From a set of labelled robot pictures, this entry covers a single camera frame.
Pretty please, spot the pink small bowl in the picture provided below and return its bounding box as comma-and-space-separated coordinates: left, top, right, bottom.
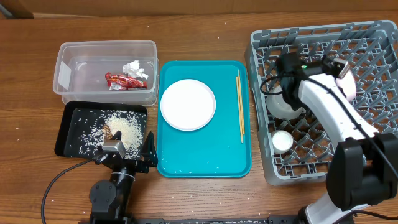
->
335, 70, 356, 101

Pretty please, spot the red snack wrapper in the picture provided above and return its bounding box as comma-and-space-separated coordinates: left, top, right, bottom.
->
105, 72, 147, 91

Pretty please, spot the pink plate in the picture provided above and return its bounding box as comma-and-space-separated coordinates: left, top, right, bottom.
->
160, 79, 216, 131

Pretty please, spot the grey bowl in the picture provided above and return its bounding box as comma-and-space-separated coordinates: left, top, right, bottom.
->
266, 86, 304, 120

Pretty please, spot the white tissue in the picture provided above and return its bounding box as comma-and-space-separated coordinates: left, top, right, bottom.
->
123, 60, 149, 80

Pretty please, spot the white cup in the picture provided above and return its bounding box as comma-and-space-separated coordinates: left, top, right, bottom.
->
271, 130, 294, 154

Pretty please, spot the wooden chopstick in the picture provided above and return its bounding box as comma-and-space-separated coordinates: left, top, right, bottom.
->
236, 76, 243, 143
237, 69, 245, 136

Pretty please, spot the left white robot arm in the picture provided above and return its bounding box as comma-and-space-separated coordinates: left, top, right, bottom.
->
40, 131, 158, 223

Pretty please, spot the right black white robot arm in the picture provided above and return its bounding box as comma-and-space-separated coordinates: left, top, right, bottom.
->
264, 53, 397, 223

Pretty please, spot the grey dishwasher rack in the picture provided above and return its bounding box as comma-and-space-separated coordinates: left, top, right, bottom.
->
245, 20, 397, 185

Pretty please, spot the brown food scrap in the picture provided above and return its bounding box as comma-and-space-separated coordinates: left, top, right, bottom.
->
103, 124, 113, 140

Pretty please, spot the spilled rice pile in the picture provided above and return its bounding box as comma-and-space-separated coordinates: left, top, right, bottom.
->
65, 109, 146, 159

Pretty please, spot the black plastic tray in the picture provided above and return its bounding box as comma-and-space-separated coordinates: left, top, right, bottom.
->
54, 101, 147, 159

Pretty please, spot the clear plastic bin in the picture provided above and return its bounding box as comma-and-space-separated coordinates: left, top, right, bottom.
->
53, 40, 159, 106

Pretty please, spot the teal plastic serving tray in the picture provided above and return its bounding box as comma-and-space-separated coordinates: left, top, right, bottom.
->
157, 60, 252, 178

